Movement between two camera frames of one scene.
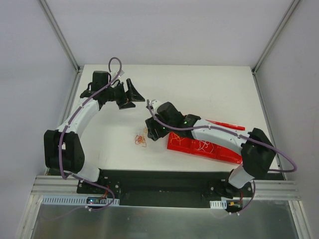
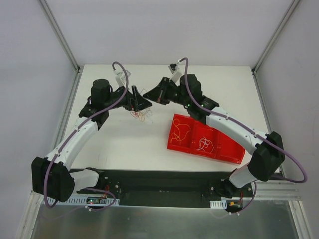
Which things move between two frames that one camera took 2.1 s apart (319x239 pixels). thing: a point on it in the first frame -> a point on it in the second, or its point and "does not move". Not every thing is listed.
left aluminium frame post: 76,64 does not move
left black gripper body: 123,93 does not move
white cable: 202,144 does not move
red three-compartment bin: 177,142 does not move
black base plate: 162,187 does not move
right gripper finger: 152,135 -> 154,94
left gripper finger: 127,105 -> 143,103
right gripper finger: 151,123 -> 164,83
